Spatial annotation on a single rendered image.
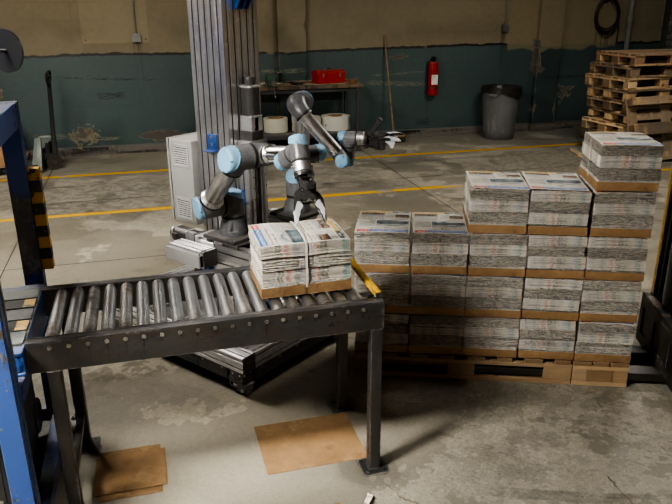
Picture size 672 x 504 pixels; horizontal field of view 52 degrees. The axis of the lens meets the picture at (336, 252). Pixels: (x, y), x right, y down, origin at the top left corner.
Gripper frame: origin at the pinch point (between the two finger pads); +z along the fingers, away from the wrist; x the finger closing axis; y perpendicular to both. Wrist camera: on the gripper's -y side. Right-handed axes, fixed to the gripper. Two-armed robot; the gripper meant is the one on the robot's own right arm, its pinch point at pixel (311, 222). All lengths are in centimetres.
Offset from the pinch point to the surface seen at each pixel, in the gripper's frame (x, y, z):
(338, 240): -13.3, 14.1, 5.3
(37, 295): 106, 53, 7
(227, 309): 33.3, 22.2, 26.4
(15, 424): 109, 7, 57
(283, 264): 9.5, 18.5, 11.8
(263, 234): 14.6, 25.9, -2.7
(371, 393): -23, 35, 68
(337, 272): -12.9, 22.0, 17.0
